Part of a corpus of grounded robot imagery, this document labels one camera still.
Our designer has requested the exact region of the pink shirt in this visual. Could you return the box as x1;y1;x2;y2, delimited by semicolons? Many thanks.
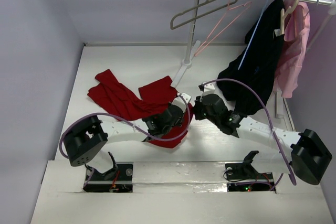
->
275;0;310;99

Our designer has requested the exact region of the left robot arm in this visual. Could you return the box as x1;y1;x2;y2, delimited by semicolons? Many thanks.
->
59;104;191;180

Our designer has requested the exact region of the wooden hanger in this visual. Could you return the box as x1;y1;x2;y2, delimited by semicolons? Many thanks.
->
280;0;300;35

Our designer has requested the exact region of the pink wire hanger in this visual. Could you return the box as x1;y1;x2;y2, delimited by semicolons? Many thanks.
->
194;0;252;57

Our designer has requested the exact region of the red t shirt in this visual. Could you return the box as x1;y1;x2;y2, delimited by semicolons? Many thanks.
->
87;69;194;150

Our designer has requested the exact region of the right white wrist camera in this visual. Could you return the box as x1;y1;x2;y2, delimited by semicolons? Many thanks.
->
198;83;216;95

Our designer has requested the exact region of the black t shirt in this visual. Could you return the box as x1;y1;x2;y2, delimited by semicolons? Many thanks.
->
217;0;285;115

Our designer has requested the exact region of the blue wire hanger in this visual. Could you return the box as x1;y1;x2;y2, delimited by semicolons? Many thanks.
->
237;0;269;70

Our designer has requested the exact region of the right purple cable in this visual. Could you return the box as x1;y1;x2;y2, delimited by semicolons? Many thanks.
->
202;78;297;191

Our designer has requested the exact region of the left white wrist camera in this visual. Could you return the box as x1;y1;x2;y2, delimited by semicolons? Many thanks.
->
171;93;192;111

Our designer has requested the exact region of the purple cable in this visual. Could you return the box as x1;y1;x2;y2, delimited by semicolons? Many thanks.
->
59;95;192;190
202;78;297;191

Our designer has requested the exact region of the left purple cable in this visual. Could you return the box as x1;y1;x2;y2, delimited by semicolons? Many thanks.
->
59;95;192;190

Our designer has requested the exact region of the white clothes rack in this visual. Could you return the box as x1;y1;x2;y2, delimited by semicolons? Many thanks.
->
170;0;336;120

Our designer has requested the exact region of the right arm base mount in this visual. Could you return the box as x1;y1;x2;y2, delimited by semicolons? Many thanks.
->
223;151;276;193

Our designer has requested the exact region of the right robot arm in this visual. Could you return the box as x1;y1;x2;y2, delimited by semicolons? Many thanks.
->
194;93;332;185

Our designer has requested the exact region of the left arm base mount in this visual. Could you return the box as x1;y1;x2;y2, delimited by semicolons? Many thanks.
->
83;163;133;193

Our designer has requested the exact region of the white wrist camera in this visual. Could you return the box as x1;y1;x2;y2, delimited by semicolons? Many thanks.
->
198;83;216;95
171;93;192;111

